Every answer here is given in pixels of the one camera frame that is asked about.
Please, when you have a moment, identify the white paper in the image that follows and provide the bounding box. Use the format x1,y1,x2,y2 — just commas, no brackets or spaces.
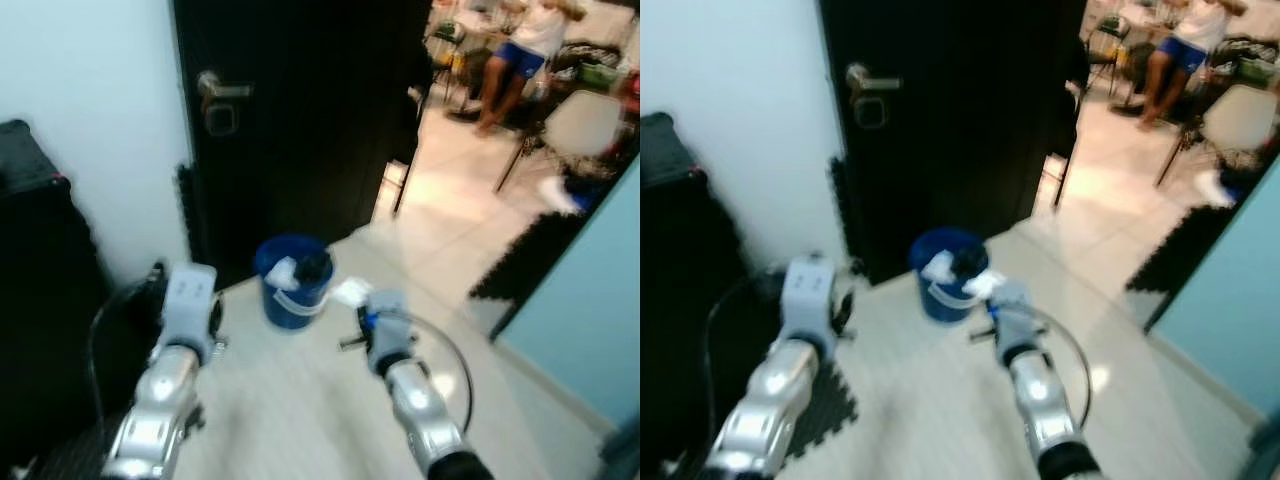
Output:
962,268,1006,299
333,278,373,309

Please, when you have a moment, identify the blue plastic bucket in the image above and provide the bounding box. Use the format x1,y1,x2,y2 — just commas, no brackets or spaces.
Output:
253,235,336,331
908,227,991,324

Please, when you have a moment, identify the black plastic bag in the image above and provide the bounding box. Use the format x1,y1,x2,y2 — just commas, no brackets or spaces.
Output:
295,250,334,286
950,245,989,279

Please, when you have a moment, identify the black foam floor mat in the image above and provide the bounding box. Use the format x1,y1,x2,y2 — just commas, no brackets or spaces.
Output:
20,400,206,480
770,365,861,461

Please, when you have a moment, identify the black cabinet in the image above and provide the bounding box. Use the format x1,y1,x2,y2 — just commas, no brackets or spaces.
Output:
640,112,756,471
0,120,111,471

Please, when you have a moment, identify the black chair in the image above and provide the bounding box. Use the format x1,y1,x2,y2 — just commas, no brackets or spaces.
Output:
1050,80,1089,211
393,85,433,217

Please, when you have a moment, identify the black foam mat stack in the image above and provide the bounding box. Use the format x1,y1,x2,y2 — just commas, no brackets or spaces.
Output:
468,205,591,301
1125,195,1246,296

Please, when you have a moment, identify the black door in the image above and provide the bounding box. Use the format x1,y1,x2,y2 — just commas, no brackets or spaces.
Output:
172,0,433,291
818,0,1091,286

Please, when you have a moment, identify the dark clothes pile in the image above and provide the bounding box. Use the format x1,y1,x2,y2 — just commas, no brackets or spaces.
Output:
1225,165,1271,201
565,165,616,206

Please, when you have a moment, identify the person in blue shorts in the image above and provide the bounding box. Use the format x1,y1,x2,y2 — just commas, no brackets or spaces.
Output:
475,0,586,136
1135,0,1251,131

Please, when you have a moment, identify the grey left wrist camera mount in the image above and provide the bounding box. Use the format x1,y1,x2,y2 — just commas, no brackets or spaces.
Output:
783,255,836,341
160,263,219,346

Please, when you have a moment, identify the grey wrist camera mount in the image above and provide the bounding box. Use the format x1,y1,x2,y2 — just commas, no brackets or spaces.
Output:
160,263,219,346
365,290,413,366
990,280,1041,356
783,255,836,341

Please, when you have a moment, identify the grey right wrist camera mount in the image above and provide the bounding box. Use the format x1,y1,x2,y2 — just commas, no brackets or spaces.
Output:
365,290,413,366
990,280,1041,356

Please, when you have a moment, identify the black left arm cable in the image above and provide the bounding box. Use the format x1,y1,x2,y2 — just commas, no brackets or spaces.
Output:
88,280,166,441
703,270,791,441

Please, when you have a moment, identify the silver door handle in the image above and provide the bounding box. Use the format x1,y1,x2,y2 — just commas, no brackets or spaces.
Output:
845,62,903,131
197,70,253,136

